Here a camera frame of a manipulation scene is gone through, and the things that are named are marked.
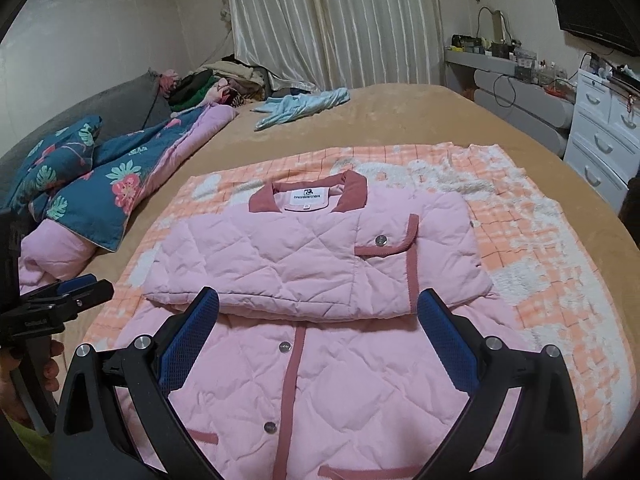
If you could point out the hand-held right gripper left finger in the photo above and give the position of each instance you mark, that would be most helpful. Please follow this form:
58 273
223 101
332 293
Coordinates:
192 330

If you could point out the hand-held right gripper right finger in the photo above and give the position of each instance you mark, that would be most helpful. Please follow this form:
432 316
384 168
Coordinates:
447 330

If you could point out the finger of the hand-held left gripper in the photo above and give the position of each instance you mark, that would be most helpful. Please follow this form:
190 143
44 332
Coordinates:
75 284
70 300

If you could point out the pink quilted jacket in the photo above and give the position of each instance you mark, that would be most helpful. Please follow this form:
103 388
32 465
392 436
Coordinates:
300 260

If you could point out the pile of clothes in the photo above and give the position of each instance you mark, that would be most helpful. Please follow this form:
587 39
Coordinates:
220 82

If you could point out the person's left hand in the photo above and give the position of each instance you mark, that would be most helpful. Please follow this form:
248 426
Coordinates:
52 365

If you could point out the orange checked blanket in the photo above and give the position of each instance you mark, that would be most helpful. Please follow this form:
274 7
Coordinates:
550 280

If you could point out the blue floral quilt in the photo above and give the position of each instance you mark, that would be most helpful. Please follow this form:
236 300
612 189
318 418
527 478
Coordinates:
130 180

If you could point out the blue floral pillow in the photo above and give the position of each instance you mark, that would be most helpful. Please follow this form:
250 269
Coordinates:
55 160

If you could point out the grey pillow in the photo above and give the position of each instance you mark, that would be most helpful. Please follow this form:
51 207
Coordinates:
120 105

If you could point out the bed with tan sheet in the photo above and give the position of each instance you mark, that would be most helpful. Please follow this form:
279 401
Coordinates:
400 110

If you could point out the grey desk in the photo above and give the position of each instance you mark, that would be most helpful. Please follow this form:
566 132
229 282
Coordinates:
525 105

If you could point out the white drawer cabinet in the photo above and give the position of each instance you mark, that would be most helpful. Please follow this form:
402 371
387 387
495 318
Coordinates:
600 145

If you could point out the light blue cloth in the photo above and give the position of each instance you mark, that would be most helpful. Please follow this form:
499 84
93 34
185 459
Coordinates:
300 107

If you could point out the cluster of small desk gadgets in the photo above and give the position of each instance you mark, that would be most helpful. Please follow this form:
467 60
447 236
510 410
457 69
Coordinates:
520 57

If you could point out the striped white curtain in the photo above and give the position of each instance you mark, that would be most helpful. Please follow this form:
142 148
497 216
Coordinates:
350 25

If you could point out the black flat television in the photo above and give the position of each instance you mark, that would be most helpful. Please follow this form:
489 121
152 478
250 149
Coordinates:
590 5

